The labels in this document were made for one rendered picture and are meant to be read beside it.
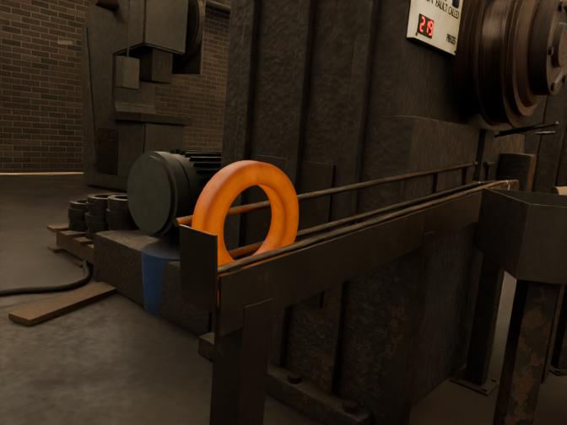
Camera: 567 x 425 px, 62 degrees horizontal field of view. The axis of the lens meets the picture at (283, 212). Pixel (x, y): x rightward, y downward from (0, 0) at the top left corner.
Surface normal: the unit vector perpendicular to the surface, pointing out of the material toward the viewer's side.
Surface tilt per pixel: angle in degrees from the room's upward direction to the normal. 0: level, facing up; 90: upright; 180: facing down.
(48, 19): 90
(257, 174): 90
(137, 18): 90
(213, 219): 90
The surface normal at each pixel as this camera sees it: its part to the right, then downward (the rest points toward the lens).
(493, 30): -0.66, 0.05
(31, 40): 0.75, 0.17
